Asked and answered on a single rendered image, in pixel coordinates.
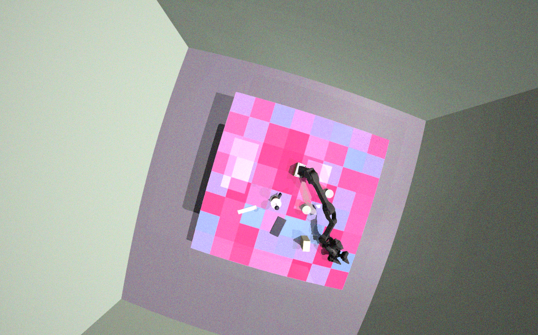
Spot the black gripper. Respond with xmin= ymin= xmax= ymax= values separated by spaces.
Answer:
xmin=327 ymin=249 xmax=349 ymax=265

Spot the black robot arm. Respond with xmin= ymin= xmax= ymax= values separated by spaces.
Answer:
xmin=297 ymin=166 xmax=343 ymax=252

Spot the white flat bar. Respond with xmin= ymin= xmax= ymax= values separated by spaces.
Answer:
xmin=238 ymin=205 xmax=257 ymax=214

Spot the beige cube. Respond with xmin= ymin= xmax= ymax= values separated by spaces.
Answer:
xmin=300 ymin=235 xmax=310 ymax=252

